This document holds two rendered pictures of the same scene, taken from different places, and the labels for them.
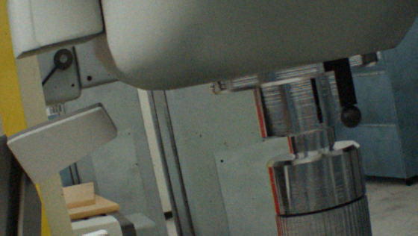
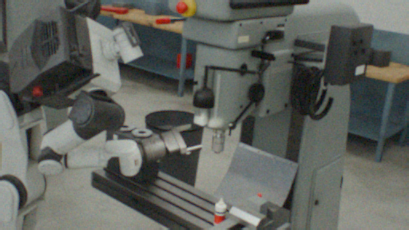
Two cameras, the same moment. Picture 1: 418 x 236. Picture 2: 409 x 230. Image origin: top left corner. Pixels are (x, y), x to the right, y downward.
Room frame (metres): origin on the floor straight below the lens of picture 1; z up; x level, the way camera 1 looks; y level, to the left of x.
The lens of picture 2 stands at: (-1.06, 1.05, 1.96)
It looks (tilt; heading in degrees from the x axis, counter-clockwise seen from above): 16 degrees down; 325
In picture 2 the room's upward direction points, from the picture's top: 5 degrees clockwise
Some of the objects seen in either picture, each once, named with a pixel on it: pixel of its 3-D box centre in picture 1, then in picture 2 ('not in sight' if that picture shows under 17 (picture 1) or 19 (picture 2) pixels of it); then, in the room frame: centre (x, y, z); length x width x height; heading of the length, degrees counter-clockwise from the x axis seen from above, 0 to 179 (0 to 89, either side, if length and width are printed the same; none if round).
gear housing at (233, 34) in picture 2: not in sight; (236, 26); (0.44, -0.09, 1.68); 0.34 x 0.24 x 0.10; 107
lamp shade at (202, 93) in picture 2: not in sight; (204, 96); (0.29, 0.13, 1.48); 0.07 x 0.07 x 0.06
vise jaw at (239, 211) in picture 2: not in sight; (247, 216); (0.22, -0.05, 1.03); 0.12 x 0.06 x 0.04; 16
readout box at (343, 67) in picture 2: not in sight; (350, 53); (0.20, -0.43, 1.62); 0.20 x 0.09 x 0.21; 107
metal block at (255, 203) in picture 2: not in sight; (256, 207); (0.24, -0.11, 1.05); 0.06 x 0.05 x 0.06; 16
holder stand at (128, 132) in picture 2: not in sight; (132, 150); (0.91, 0.08, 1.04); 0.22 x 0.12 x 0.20; 23
